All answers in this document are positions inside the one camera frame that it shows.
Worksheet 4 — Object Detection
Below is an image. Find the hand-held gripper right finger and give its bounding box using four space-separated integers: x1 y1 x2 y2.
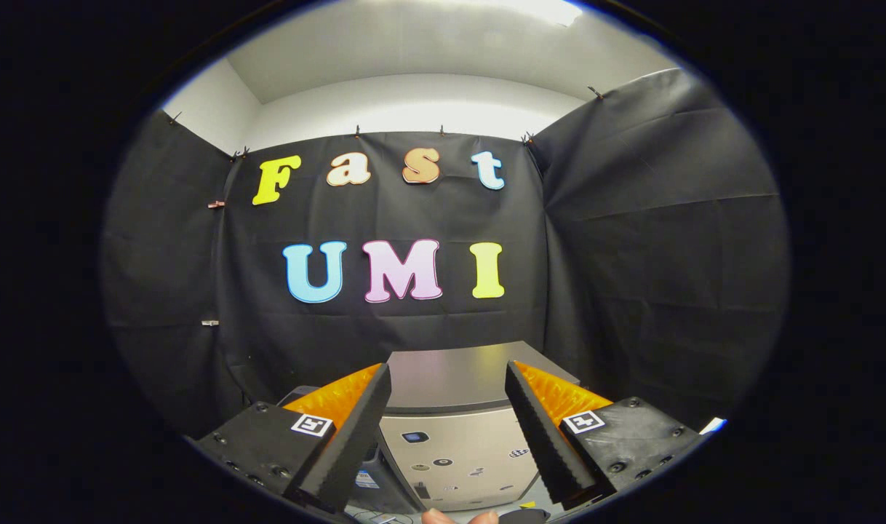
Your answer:
504 360 706 512

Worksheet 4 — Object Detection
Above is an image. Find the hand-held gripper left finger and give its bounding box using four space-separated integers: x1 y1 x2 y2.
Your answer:
194 362 393 514

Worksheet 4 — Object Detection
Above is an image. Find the black backdrop cloth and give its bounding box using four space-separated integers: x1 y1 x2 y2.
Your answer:
103 69 789 437

